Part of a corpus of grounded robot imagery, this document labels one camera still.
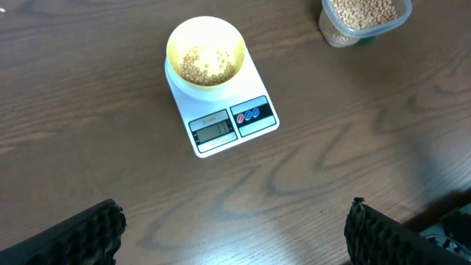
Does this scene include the clear container of soybeans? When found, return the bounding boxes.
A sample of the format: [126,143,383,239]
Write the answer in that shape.
[318,0,412,48]

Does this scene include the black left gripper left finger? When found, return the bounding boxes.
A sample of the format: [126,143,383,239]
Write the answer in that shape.
[1,199,127,265]

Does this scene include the white digital kitchen scale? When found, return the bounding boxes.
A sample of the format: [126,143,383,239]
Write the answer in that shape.
[165,51,280,158]

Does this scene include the soybeans in bowl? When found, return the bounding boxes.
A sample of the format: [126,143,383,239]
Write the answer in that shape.
[179,46,236,86]

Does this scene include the yellow bowl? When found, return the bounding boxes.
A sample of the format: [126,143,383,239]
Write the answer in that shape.
[166,16,247,92]

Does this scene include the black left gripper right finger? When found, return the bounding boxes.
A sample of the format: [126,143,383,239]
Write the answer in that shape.
[344,197,470,265]

